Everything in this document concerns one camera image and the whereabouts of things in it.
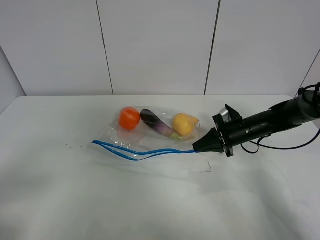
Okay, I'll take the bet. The purple eggplant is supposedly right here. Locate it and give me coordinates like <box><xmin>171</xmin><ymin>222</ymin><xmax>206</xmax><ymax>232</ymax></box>
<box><xmin>140</xmin><ymin>109</ymin><xmax>174</xmax><ymax>137</ymax></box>

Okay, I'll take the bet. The orange fruit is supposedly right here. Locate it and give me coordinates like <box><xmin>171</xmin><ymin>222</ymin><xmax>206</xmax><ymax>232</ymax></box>
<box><xmin>118</xmin><ymin>107</ymin><xmax>141</xmax><ymax>131</ymax></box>

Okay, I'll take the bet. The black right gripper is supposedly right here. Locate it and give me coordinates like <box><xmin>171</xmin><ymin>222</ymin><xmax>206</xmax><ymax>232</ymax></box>
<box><xmin>193</xmin><ymin>104</ymin><xmax>243</xmax><ymax>158</ymax></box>

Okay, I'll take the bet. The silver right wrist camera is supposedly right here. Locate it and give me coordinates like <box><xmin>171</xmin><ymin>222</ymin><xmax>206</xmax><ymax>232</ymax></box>
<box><xmin>219</xmin><ymin>108</ymin><xmax>231</xmax><ymax>123</ymax></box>

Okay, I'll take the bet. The clear zip bag blue zipper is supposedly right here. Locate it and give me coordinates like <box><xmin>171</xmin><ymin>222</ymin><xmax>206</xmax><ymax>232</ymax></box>
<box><xmin>92</xmin><ymin>106</ymin><xmax>201</xmax><ymax>162</ymax></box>

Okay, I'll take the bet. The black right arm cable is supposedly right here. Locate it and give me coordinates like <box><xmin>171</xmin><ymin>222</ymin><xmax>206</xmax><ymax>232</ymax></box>
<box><xmin>240</xmin><ymin>84</ymin><xmax>320</xmax><ymax>154</ymax></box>

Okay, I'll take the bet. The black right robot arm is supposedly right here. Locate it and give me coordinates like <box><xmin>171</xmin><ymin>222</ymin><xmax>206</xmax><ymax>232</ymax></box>
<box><xmin>193</xmin><ymin>84</ymin><xmax>320</xmax><ymax>157</ymax></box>

